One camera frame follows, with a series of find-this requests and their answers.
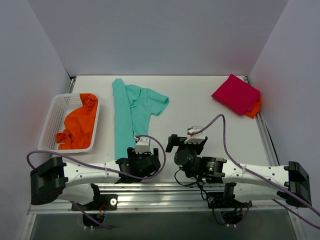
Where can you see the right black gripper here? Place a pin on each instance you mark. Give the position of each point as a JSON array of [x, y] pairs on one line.
[[176, 141]]

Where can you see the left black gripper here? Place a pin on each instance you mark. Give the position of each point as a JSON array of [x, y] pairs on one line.
[[142, 155]]

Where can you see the teal t-shirt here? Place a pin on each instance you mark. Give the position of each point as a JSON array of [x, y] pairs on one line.
[[133, 108]]

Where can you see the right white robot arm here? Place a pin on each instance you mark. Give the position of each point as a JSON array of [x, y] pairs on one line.
[[242, 182]]

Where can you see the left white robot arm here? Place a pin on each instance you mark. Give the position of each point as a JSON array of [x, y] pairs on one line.
[[64, 178]]

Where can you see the orange t-shirt in basket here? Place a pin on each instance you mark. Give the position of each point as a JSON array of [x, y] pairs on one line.
[[79, 125]]

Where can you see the folded magenta t-shirt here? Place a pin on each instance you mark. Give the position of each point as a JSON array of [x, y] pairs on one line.
[[236, 95]]

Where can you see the folded orange t-shirt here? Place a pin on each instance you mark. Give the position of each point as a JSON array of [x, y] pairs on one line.
[[255, 109]]

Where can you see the white plastic basket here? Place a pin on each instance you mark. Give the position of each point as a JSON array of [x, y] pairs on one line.
[[61, 106]]

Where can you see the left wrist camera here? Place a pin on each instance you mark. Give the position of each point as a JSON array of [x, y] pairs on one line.
[[142, 144]]

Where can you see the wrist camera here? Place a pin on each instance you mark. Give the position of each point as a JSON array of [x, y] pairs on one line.
[[142, 144], [195, 135]]

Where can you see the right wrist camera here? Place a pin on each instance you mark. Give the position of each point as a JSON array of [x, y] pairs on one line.
[[195, 135]]

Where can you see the aluminium mounting rail frame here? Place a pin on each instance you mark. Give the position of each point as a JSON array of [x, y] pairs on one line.
[[162, 211]]

